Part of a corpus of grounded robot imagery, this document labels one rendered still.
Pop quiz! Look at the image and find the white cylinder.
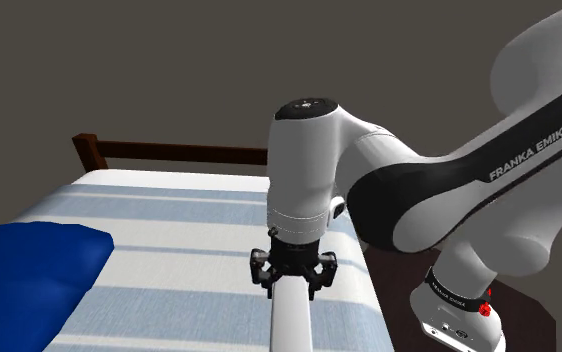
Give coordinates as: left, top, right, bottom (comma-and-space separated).
270, 274, 315, 352

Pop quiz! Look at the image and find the blue pillow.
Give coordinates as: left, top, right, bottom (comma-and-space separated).
0, 221, 116, 352

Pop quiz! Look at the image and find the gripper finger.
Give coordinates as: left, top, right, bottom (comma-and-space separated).
249, 247, 276, 300
306, 250, 339, 301

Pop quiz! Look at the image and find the bed with striped blue cover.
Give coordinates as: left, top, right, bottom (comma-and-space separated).
15, 132, 395, 352

